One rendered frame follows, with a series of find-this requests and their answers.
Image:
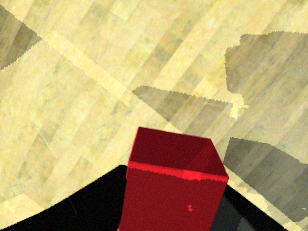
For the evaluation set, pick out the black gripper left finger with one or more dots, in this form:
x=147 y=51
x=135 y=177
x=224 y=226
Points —
x=96 y=207

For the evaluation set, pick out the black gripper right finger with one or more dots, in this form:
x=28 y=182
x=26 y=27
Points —
x=236 y=213

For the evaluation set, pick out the red cube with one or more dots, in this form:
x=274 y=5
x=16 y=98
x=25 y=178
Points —
x=174 y=182

